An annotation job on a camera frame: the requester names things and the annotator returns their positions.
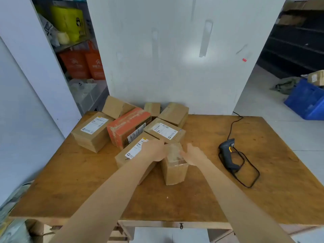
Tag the black shelving rack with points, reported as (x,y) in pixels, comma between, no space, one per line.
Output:
(291,53)

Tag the metal storage shelf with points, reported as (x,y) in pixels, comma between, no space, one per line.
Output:
(73,44)

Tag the wooden table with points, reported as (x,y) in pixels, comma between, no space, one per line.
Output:
(76,179)

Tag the clear plastic storage bin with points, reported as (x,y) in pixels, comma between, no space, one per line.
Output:
(88,98)

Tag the grey sack of scanned boxes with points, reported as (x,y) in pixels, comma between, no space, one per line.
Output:
(10,225)

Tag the person's left hand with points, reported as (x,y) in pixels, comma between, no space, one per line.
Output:
(155,150)

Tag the long white-label cardboard box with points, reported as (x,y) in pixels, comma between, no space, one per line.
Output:
(135,148)

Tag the medium brown cardboard box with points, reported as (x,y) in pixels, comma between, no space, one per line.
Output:
(173,112)

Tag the small yellowish taped box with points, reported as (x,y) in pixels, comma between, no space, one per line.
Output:
(152,108)

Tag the black barcode scanner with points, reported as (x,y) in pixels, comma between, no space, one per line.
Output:
(226,145)

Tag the small clear-taped cardboard box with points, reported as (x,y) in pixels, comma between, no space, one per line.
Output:
(174,174)

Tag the large labelled box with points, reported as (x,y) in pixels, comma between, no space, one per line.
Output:
(91,139)

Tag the yellow bag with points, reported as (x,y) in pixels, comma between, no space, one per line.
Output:
(67,21)

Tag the person's right hand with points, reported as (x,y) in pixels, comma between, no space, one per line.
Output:
(195,156)

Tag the double-layer cardboard box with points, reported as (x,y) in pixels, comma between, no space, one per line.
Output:
(112,106)

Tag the small metal table hook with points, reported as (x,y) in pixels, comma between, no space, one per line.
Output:
(181,225)

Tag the pale yellow roll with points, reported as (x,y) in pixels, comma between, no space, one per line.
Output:
(63,37)

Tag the labelled brown carton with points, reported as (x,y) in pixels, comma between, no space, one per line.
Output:
(316,78)

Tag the person's right forearm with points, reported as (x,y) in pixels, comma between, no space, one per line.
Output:
(235,199)

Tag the blue plastic crate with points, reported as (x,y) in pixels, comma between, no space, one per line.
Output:
(306,101)

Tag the person's left forearm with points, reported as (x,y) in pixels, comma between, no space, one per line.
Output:
(106,199)

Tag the olive green cloth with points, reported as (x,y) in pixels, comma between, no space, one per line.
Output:
(286,86)

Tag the plain brown carton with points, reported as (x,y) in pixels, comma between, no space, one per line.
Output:
(303,5)
(291,20)

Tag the orange taped cardboard box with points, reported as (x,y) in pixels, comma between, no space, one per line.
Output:
(124,123)

